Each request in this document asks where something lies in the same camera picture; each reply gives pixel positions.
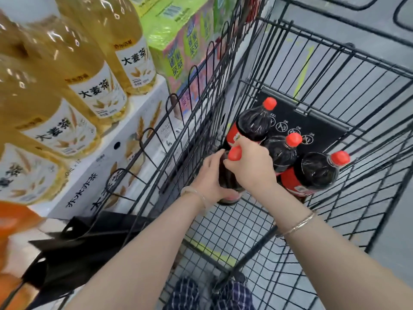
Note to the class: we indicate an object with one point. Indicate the person's right thumb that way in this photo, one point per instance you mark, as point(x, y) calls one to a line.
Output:
point(232, 166)

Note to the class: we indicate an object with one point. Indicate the person's right forearm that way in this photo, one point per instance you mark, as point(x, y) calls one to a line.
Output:
point(329, 264)

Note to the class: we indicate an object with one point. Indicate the white cardboard tea box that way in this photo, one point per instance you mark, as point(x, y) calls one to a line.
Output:
point(106, 158)

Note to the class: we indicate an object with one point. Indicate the person's left forearm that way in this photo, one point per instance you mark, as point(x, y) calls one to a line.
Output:
point(145, 258)

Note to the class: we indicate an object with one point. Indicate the green pink shrink-wrapped drink pack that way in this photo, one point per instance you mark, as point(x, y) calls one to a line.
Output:
point(180, 48)

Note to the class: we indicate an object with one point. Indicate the yellow tea bottle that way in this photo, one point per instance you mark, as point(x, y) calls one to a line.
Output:
point(58, 132)
point(22, 174)
point(96, 90)
point(135, 64)

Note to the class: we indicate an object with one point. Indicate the person's plaid trousers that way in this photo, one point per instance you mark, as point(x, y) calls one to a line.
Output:
point(232, 295)

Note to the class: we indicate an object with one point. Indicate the black cart seat flap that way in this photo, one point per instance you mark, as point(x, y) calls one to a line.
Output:
point(317, 132)

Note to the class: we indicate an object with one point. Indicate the black bag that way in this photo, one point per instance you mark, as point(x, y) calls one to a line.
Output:
point(80, 255)

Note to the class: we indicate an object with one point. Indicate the person's left thumb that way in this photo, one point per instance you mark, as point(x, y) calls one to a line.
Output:
point(229, 192)

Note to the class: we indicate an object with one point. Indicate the person's right hand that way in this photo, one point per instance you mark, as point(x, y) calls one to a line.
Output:
point(255, 169)

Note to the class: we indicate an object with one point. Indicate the red-capped cola bottle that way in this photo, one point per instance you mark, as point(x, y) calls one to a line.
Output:
point(314, 172)
point(282, 151)
point(226, 179)
point(253, 122)

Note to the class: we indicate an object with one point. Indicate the person's left hand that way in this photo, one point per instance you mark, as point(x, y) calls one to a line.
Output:
point(208, 180)

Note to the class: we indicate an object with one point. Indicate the orange package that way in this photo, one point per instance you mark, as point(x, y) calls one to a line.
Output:
point(16, 219)

